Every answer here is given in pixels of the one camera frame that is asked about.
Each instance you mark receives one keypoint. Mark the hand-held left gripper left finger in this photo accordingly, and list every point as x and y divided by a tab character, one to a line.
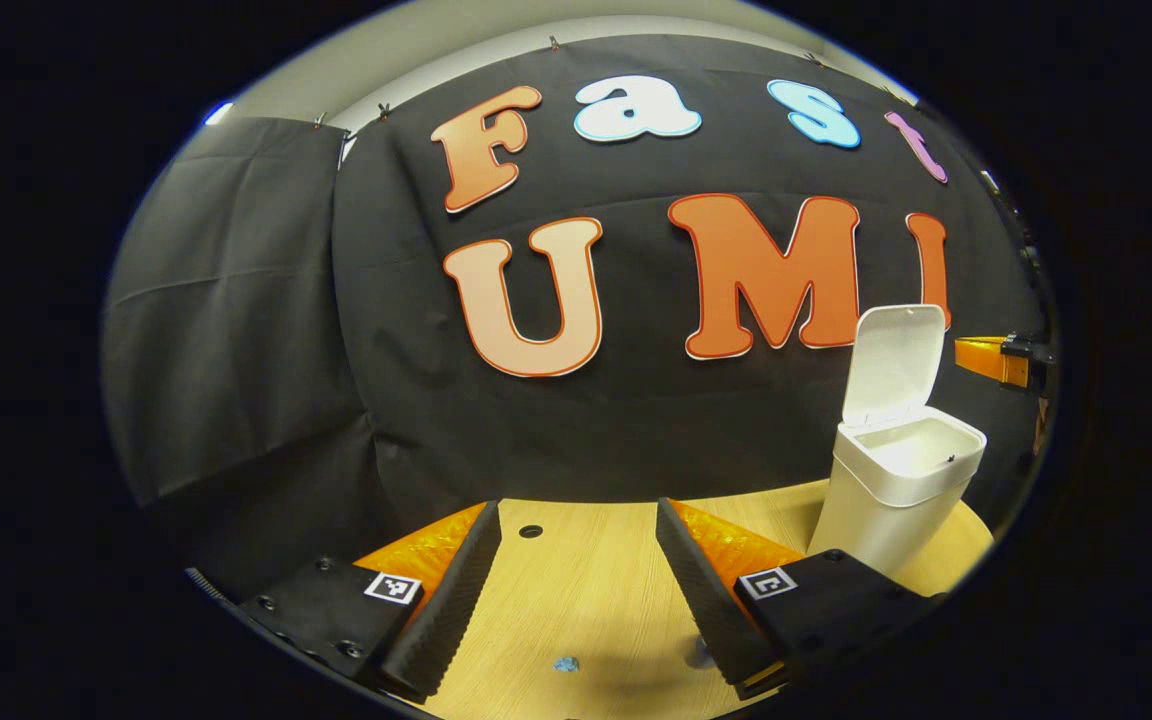
451	610

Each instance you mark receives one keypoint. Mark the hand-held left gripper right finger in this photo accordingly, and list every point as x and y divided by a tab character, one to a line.
701	600

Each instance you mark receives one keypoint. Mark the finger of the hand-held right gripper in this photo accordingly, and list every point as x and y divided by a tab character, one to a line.
986	355
1040	428

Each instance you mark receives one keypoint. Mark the blue paper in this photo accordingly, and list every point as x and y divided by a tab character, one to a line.
566	663

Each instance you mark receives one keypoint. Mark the white desktop garbage bin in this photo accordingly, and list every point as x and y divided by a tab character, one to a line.
886	500

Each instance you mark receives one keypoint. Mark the wooden desktop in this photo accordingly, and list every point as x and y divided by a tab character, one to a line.
586	590

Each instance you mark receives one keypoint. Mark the black backdrop cloth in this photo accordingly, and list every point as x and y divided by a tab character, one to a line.
636	420

